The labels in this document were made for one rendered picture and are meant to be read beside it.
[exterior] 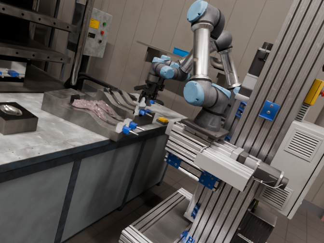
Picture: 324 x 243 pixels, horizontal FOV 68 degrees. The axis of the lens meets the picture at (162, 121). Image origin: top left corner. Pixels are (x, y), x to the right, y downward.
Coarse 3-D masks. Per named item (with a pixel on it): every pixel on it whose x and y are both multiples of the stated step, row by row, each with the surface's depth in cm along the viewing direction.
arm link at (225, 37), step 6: (222, 36) 162; (228, 36) 163; (216, 42) 162; (222, 42) 162; (228, 42) 164; (210, 48) 164; (216, 48) 164; (222, 48) 167; (180, 60) 170; (174, 66) 169
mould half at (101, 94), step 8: (88, 96) 181; (96, 96) 177; (104, 96) 173; (120, 96) 184; (128, 96) 192; (112, 104) 170; (136, 104) 190; (120, 112) 167; (128, 112) 164; (152, 112) 181; (136, 120) 165; (144, 120) 174; (152, 120) 185
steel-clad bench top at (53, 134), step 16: (0, 96) 141; (16, 96) 148; (32, 96) 157; (32, 112) 135; (160, 112) 223; (176, 112) 244; (48, 128) 124; (64, 128) 129; (80, 128) 136; (144, 128) 170; (0, 144) 98; (16, 144) 101; (32, 144) 105; (48, 144) 109; (64, 144) 114; (80, 144) 119; (0, 160) 89; (16, 160) 92
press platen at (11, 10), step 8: (0, 0) 175; (0, 8) 143; (8, 8) 146; (16, 8) 150; (24, 8) 183; (16, 16) 152; (24, 16) 155; (32, 16) 159; (40, 16) 164; (48, 16) 187; (48, 24) 170; (56, 24) 175; (64, 24) 180
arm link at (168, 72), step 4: (160, 64) 150; (156, 68) 150; (160, 68) 147; (164, 68) 144; (168, 68) 144; (172, 68) 145; (156, 72) 152; (160, 72) 147; (164, 72) 144; (168, 72) 144; (172, 72) 146; (176, 72) 150; (164, 76) 145; (168, 76) 146; (172, 76) 147
